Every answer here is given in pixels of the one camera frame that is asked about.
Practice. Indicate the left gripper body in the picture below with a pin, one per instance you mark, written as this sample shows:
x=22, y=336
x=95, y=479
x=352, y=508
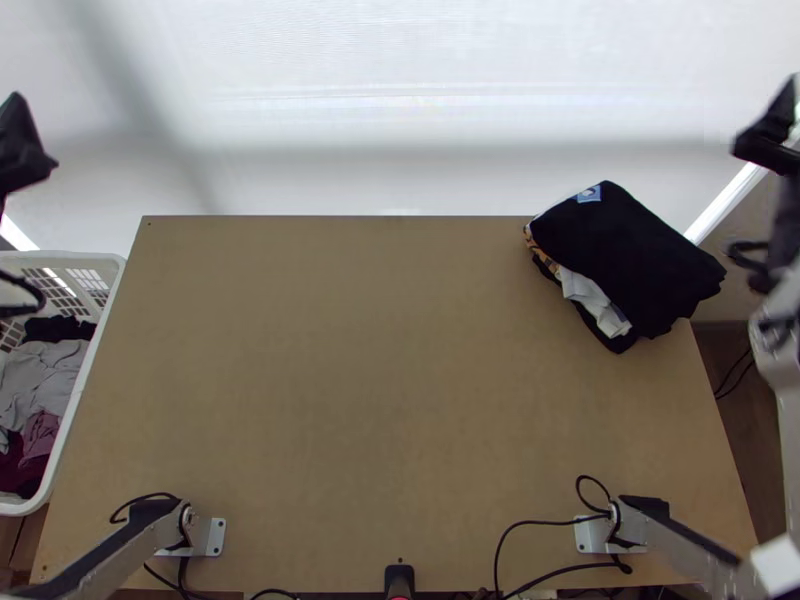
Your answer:
x=19, y=150

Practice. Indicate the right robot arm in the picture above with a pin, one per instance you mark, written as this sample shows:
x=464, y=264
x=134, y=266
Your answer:
x=675, y=544

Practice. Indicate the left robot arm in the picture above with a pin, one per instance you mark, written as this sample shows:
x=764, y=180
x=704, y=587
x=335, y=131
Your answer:
x=125, y=544

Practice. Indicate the white laundry basket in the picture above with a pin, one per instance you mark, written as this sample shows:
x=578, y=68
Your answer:
x=94, y=375

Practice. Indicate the heap of clothes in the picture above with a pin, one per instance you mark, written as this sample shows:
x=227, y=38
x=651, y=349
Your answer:
x=44, y=375

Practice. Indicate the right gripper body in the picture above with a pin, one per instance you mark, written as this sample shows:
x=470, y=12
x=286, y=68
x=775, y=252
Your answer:
x=775, y=137

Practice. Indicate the pile of folded clothes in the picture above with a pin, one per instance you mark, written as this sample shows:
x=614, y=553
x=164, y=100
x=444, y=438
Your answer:
x=631, y=262

